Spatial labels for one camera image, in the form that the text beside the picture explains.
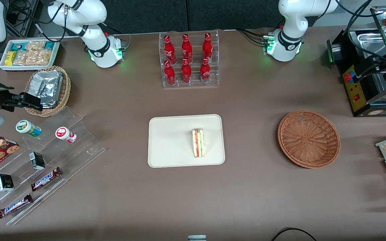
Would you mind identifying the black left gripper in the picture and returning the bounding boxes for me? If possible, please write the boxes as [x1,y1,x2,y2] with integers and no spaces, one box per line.
[352,54,386,83]

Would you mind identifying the triangular sandwich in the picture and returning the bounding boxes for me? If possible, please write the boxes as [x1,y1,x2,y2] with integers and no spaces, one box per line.
[192,128,206,158]

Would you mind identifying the light wicker basket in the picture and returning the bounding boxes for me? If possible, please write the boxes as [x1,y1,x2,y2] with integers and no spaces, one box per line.
[24,66,71,117]

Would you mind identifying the brown round wicker basket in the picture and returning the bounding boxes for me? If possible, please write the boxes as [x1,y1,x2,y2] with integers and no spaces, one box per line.
[277,110,341,169]

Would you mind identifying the cream plastic tray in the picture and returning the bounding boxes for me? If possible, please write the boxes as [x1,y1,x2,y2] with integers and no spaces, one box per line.
[148,114,226,168]

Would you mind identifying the black food warmer case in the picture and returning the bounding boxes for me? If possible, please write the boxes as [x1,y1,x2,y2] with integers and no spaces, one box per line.
[327,5,386,118]

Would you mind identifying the green lid yogurt cup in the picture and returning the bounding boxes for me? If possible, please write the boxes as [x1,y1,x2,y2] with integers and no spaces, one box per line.
[15,119,42,138]

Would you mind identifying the silver foil packs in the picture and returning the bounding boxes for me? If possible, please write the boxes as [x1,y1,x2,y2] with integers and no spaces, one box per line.
[29,70,63,108]

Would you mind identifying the white rectangular snack bin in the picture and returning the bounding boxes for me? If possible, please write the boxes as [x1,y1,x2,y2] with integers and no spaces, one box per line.
[0,39,61,72]

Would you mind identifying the clear nut bag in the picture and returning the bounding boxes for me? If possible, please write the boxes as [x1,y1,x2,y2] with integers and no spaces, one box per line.
[25,41,47,51]
[29,50,52,66]
[13,50,33,66]

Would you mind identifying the red lid yogurt cup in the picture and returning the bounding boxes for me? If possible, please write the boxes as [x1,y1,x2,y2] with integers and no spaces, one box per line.
[55,126,77,144]

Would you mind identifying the yellow snack packet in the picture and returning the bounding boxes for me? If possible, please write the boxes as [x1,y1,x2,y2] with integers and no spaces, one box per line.
[5,50,18,66]

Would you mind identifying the small black carton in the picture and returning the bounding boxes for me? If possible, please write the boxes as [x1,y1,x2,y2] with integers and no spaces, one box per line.
[0,173,15,192]
[29,151,46,171]

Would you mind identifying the clear acrylic stepped stand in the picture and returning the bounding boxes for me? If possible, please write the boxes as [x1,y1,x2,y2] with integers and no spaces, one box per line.
[0,106,107,226]

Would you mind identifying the Snickers chocolate bar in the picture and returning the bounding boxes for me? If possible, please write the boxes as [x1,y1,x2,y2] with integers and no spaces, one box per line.
[30,167,62,192]
[0,193,33,219]

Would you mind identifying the dark fabric partition panel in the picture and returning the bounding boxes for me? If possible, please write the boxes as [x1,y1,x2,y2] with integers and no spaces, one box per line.
[100,0,187,34]
[186,0,284,32]

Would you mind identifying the red cola bottle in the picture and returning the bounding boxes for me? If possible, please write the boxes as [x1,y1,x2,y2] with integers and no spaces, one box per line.
[164,60,177,86]
[200,58,211,84]
[181,34,193,62]
[164,35,177,63]
[181,59,193,84]
[202,32,213,61]

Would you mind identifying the clear acrylic bottle rack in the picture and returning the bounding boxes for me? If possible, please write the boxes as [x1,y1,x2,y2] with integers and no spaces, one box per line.
[158,30,220,88]

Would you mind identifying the black cable bundle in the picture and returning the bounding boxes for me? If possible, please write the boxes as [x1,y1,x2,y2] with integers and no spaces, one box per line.
[236,28,268,47]

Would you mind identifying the black looped cable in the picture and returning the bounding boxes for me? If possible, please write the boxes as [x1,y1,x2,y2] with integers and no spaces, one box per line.
[271,227,318,241]

